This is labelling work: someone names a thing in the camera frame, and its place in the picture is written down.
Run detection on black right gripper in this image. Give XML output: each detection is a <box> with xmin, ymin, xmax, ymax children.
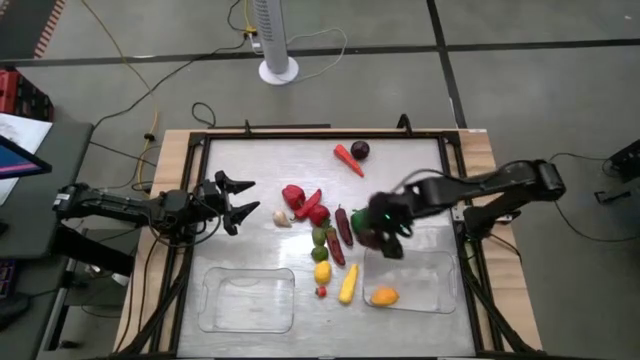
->
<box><xmin>367</xmin><ymin>189</ymin><xmax>416</xmax><ymax>260</ymax></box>

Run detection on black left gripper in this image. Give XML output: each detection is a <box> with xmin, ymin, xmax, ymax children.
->
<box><xmin>192</xmin><ymin>169</ymin><xmax>262</xmax><ymax>236</ymax></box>

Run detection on dark purple plum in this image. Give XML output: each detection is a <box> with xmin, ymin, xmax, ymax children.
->
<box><xmin>357</xmin><ymin>230</ymin><xmax>385</xmax><ymax>251</ymax></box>

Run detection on red bell pepper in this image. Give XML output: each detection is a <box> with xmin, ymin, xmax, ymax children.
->
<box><xmin>281</xmin><ymin>184</ymin><xmax>307</xmax><ymax>211</ymax></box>

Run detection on yellow corn cob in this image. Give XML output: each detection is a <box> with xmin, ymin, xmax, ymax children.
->
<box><xmin>338</xmin><ymin>263</ymin><xmax>360</xmax><ymax>306</ymax></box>

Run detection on long red pepper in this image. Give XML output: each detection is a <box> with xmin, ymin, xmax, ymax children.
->
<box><xmin>293</xmin><ymin>188</ymin><xmax>323</xmax><ymax>222</ymax></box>

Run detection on yellow lemon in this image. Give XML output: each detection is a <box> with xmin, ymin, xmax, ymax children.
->
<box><xmin>313</xmin><ymin>260</ymin><xmax>333</xmax><ymax>286</ymax></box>

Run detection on orange carrot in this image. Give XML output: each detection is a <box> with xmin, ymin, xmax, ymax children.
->
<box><xmin>333</xmin><ymin>143</ymin><xmax>366</xmax><ymax>179</ymax></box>

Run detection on clear plastic bin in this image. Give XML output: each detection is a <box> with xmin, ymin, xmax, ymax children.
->
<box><xmin>362</xmin><ymin>248</ymin><xmax>458</xmax><ymax>315</ymax></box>
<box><xmin>197</xmin><ymin>266</ymin><xmax>296</xmax><ymax>335</ymax></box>

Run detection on orange mango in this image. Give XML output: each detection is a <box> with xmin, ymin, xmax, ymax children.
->
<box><xmin>370</xmin><ymin>286</ymin><xmax>400</xmax><ymax>308</ymax></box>

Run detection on wooden table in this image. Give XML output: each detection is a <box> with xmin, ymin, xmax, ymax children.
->
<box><xmin>113</xmin><ymin>128</ymin><xmax>544</xmax><ymax>354</ymax></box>

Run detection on white tower fan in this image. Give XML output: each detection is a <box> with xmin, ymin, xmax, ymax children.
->
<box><xmin>251</xmin><ymin>0</ymin><xmax>300</xmax><ymax>86</ymax></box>

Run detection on dark grey desk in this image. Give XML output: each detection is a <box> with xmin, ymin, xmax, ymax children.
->
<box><xmin>0</xmin><ymin>119</ymin><xmax>95</xmax><ymax>260</ymax></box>

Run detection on computer monitor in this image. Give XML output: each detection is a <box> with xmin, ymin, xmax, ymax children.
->
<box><xmin>0</xmin><ymin>134</ymin><xmax>53</xmax><ymax>180</ymax></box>

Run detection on white paper sheet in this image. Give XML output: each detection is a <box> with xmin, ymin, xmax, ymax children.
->
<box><xmin>0</xmin><ymin>112</ymin><xmax>54</xmax><ymax>206</ymax></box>

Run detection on red crate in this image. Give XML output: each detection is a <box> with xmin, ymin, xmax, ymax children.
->
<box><xmin>0</xmin><ymin>68</ymin><xmax>55</xmax><ymax>122</ymax></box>

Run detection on black floor device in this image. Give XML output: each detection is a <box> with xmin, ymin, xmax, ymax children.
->
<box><xmin>594</xmin><ymin>138</ymin><xmax>640</xmax><ymax>205</ymax></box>

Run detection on black mat orange edge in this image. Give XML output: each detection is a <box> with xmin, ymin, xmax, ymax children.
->
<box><xmin>0</xmin><ymin>0</ymin><xmax>67</xmax><ymax>60</ymax></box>

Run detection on black aluminium table frame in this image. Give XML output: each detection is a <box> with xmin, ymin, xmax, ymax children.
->
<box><xmin>117</xmin><ymin>119</ymin><xmax>544</xmax><ymax>360</ymax></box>

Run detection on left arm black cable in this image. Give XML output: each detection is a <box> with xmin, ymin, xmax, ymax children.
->
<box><xmin>147</xmin><ymin>197</ymin><xmax>225</xmax><ymax>250</ymax></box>

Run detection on looped black cable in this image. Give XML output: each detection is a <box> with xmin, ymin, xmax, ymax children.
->
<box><xmin>191</xmin><ymin>101</ymin><xmax>218</xmax><ymax>129</ymax></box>

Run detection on yellow floor cable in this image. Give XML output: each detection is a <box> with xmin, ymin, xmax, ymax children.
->
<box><xmin>79</xmin><ymin>0</ymin><xmax>160</xmax><ymax>194</ymax></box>

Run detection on white fan cable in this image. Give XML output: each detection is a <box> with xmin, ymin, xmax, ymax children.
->
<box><xmin>248</xmin><ymin>27</ymin><xmax>349</xmax><ymax>84</ymax></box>

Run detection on thin black floor cable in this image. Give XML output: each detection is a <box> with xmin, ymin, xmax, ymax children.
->
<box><xmin>548</xmin><ymin>151</ymin><xmax>640</xmax><ymax>244</ymax></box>

